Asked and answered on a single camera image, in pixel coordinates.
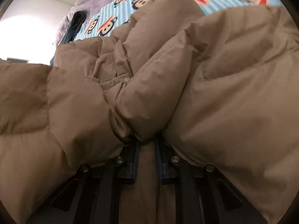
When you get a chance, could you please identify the folded dark blue jeans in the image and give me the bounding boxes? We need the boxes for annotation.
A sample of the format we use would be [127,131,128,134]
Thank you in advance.
[61,11,87,44]

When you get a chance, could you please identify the wall mounted monitor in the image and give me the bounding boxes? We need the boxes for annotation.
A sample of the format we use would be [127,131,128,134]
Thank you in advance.
[7,57,28,63]

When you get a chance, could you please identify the tan puffer jacket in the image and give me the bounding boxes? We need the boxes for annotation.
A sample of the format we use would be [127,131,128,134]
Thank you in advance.
[1,0,298,223]

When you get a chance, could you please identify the monkey print blue blanket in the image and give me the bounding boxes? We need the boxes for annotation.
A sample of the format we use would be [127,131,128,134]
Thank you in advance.
[50,0,284,66]

